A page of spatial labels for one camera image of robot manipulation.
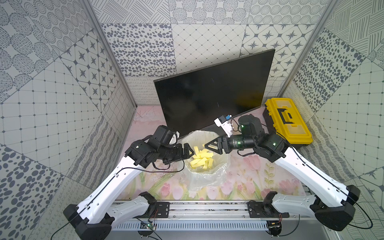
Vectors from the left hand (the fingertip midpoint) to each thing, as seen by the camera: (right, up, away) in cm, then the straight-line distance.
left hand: (186, 151), depth 68 cm
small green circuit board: (-18, -37, +3) cm, 41 cm away
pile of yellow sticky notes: (+7, -4, +4) cm, 9 cm away
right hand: (+10, +3, -5) cm, 12 cm away
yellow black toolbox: (+59, +15, +23) cm, 65 cm away
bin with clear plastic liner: (+11, -8, -9) cm, 17 cm away
